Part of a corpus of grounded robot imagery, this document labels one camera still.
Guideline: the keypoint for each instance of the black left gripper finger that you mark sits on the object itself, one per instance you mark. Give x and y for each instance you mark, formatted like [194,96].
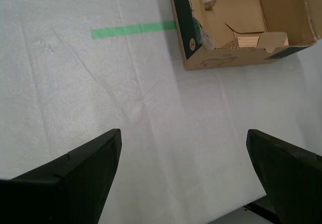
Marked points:
[63,191]
[291,183]

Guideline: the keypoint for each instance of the light wooden block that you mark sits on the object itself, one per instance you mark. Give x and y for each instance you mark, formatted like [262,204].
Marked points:
[247,42]

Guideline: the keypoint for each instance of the brown cardboard box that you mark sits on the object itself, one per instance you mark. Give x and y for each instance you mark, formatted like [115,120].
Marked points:
[236,7]

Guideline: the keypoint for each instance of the white foam table sheet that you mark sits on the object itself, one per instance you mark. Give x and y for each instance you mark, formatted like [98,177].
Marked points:
[75,83]

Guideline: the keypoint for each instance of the long green tape strip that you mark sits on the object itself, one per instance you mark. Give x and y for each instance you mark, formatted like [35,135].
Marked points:
[130,29]

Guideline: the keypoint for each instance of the black metal frame bar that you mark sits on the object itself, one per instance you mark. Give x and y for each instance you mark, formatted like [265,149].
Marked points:
[259,214]

